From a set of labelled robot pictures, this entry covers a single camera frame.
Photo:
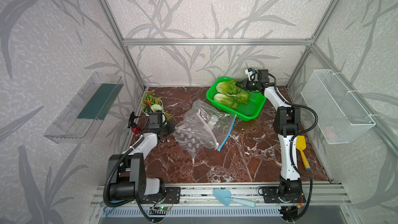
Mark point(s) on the dotted clear bag with lettuce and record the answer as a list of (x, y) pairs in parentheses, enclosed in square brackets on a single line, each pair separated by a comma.
[(194, 133)]

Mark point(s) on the white pot artificial flowers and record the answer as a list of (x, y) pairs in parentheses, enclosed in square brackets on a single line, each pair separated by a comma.
[(155, 104)]

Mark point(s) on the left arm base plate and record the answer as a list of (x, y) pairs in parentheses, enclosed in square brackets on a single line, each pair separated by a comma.
[(171, 195)]

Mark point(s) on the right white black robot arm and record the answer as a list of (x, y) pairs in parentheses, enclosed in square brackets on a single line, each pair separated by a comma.
[(287, 126)]

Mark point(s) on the clear acrylic wall shelf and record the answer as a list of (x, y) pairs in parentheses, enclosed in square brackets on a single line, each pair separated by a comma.
[(82, 118)]

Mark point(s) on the white wire mesh basket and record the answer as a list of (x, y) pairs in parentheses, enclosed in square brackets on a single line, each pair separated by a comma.
[(341, 117)]

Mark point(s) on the red spray bottle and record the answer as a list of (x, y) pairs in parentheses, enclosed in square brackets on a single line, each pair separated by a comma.
[(132, 125)]

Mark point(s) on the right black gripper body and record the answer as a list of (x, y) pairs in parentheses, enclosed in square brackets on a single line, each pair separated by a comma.
[(250, 85)]

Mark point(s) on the green plastic basket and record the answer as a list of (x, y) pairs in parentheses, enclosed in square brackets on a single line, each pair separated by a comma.
[(246, 107)]

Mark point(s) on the green circuit board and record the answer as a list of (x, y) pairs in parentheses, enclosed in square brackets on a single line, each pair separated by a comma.
[(161, 209)]

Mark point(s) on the blue-zip clear bag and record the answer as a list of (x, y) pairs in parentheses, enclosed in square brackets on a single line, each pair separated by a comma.
[(224, 122)]

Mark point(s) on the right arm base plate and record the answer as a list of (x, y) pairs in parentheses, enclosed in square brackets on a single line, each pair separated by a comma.
[(271, 195)]

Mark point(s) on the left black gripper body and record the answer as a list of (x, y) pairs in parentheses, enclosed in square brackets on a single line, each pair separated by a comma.
[(166, 129)]

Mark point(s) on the yellow spatula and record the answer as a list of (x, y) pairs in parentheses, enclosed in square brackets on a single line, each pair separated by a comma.
[(301, 146)]

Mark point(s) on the chinese cabbage front one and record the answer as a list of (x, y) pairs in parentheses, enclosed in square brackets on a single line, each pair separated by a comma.
[(230, 88)]

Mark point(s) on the chinese cabbage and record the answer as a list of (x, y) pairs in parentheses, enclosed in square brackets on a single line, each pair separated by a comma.
[(229, 101)]

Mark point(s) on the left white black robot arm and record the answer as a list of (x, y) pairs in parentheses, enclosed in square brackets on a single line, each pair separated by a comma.
[(126, 176)]

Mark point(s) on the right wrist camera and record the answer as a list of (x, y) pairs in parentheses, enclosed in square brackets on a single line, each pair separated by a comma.
[(251, 74)]

